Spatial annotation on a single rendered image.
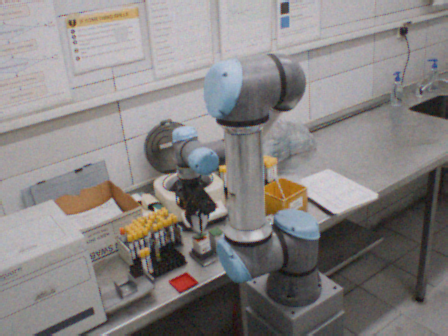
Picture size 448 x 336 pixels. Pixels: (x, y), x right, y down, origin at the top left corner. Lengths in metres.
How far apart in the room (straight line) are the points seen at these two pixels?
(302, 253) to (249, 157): 0.31
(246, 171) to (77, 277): 0.56
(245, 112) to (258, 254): 0.35
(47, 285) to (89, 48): 0.91
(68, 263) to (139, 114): 0.85
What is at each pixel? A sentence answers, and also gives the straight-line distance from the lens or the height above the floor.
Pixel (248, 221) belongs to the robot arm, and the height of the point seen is 1.24.
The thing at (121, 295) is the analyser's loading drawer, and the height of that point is 0.92.
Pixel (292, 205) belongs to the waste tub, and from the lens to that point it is 1.77.
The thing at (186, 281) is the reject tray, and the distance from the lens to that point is 1.54.
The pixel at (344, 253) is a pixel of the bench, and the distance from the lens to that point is 2.67.
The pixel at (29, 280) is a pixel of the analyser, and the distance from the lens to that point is 1.31.
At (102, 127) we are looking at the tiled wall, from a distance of 1.93.
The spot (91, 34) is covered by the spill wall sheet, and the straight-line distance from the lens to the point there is 1.85.
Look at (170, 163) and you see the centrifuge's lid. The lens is 2.03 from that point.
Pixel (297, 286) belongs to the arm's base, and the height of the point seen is 1.01.
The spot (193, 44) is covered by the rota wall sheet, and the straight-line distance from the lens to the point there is 2.05.
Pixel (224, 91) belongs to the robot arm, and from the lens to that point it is 0.96.
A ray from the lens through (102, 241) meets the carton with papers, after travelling 1.68.
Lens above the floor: 1.82
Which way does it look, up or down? 25 degrees down
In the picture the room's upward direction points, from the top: 6 degrees counter-clockwise
